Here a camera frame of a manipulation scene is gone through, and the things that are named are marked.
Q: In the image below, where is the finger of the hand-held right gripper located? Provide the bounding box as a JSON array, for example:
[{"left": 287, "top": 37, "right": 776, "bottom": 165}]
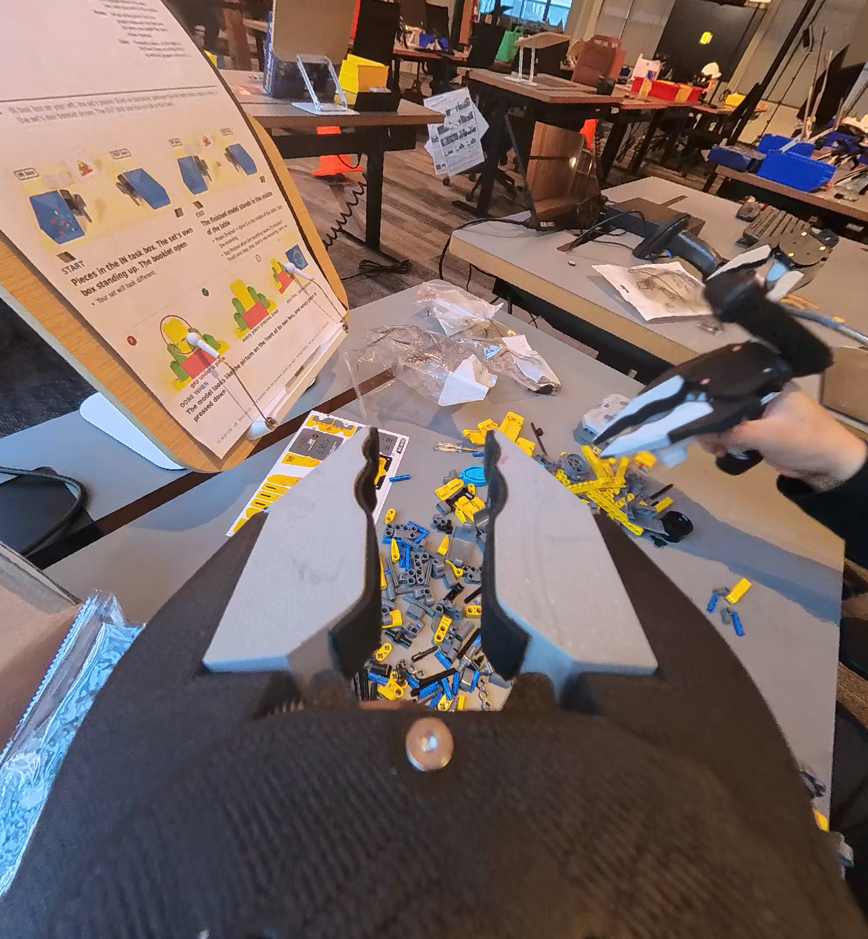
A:
[
  {"left": 594, "top": 374, "right": 700, "bottom": 450},
  {"left": 602, "top": 402, "right": 715, "bottom": 469}
]

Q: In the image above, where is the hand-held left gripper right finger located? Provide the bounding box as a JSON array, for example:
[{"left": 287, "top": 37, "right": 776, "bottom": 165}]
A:
[{"left": 480, "top": 430, "right": 658, "bottom": 701}]

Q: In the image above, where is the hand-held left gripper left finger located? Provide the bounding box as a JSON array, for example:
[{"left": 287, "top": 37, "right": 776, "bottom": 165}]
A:
[{"left": 204, "top": 427, "right": 383, "bottom": 691}]

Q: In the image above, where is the pile of small building pieces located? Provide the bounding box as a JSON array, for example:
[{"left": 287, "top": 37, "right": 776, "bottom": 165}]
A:
[{"left": 364, "top": 433, "right": 552, "bottom": 713}]

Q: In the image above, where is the dark blue cardboard kit box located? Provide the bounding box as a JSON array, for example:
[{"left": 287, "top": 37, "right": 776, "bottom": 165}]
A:
[{"left": 0, "top": 514, "right": 84, "bottom": 802}]

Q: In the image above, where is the person's right forearm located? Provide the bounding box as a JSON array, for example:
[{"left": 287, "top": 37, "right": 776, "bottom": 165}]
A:
[{"left": 779, "top": 440, "right": 868, "bottom": 569}]

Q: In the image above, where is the grey desk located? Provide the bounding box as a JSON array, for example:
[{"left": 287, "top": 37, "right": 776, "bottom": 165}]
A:
[{"left": 0, "top": 286, "right": 846, "bottom": 881}]

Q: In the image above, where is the background dark desk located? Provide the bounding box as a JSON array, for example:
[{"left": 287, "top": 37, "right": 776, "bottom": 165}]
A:
[{"left": 221, "top": 69, "right": 446, "bottom": 267}]

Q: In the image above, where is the person's right hand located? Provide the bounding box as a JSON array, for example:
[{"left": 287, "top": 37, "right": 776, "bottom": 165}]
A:
[{"left": 698, "top": 391, "right": 868, "bottom": 492}]

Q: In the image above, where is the grey battery box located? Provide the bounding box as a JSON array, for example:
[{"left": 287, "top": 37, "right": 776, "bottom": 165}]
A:
[{"left": 580, "top": 395, "right": 634, "bottom": 439}]

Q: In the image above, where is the yellow grey sticker sheet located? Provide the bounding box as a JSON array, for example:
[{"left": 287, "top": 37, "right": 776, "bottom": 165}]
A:
[{"left": 227, "top": 411, "right": 410, "bottom": 538}]

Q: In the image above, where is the white paper sheet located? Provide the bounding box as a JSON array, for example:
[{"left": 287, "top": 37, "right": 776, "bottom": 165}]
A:
[{"left": 594, "top": 263, "right": 708, "bottom": 321}]

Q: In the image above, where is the black grey tool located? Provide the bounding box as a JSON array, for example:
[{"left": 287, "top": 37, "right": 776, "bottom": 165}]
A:
[{"left": 707, "top": 227, "right": 840, "bottom": 309}]

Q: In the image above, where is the black barcode scanner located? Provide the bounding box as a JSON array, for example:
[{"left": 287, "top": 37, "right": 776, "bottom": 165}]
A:
[{"left": 633, "top": 213, "right": 722, "bottom": 274}]

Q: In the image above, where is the background grey table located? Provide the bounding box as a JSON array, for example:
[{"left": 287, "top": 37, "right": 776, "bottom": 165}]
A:
[{"left": 448, "top": 176, "right": 868, "bottom": 384}]

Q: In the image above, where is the blue storage crate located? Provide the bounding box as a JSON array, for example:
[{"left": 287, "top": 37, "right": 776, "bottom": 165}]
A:
[{"left": 757, "top": 150, "right": 840, "bottom": 186}]

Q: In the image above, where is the crumpled clear plastic bag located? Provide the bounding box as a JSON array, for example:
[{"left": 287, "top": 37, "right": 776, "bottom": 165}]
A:
[{"left": 346, "top": 281, "right": 564, "bottom": 409}]

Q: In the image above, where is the bundle of clear plastic bags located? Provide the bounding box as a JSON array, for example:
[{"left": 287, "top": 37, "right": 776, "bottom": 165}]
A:
[{"left": 0, "top": 593, "right": 146, "bottom": 890}]

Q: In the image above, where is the hanging printed paper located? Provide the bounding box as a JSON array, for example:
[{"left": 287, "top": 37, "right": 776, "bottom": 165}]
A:
[{"left": 425, "top": 88, "right": 490, "bottom": 177}]

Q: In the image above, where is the cardboard sign with paper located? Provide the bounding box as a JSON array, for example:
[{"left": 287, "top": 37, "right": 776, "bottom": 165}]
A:
[{"left": 0, "top": 0, "right": 350, "bottom": 474}]

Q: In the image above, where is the orange traffic cone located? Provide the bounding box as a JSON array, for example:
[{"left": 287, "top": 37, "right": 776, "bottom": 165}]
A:
[{"left": 312, "top": 125, "right": 366, "bottom": 179}]

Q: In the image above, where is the yellow storage bin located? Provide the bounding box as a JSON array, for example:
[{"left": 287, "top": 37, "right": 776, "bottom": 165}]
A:
[{"left": 338, "top": 55, "right": 391, "bottom": 94}]

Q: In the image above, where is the clear acrylic stand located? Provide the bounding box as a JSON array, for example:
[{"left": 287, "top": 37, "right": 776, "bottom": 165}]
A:
[{"left": 293, "top": 55, "right": 352, "bottom": 116}]

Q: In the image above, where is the background open kit box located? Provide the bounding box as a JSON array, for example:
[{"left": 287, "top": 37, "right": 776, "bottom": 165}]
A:
[{"left": 265, "top": 0, "right": 359, "bottom": 101}]

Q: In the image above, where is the black cable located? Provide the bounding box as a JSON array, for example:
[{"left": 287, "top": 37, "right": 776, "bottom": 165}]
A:
[{"left": 0, "top": 462, "right": 88, "bottom": 560}]

